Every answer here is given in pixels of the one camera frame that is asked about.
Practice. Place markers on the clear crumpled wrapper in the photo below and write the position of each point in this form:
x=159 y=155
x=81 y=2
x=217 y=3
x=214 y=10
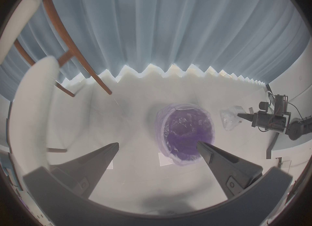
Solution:
x=229 y=120

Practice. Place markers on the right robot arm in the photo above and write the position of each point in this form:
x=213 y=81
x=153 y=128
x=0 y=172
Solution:
x=296 y=130

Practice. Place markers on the pale blue curtain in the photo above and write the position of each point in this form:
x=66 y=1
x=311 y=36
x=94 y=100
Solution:
x=170 y=25

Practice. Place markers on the white trash bin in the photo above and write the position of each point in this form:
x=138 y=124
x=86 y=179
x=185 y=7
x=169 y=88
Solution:
x=161 y=132

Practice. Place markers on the purple plastic bag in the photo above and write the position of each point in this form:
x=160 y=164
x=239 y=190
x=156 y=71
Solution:
x=187 y=135

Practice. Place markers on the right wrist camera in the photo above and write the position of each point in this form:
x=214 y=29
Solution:
x=263 y=105

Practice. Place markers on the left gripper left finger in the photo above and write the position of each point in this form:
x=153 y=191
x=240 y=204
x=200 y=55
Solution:
x=95 y=166

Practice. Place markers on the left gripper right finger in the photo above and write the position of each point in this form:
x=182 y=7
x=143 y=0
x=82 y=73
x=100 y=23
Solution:
x=229 y=169

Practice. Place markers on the small clear plastic piece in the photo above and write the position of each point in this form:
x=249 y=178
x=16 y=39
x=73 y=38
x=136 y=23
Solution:
x=250 y=111

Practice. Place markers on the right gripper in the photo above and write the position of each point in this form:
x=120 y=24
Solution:
x=270 y=122

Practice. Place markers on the white wooden chair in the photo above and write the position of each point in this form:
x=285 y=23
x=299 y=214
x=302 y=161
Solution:
x=34 y=98

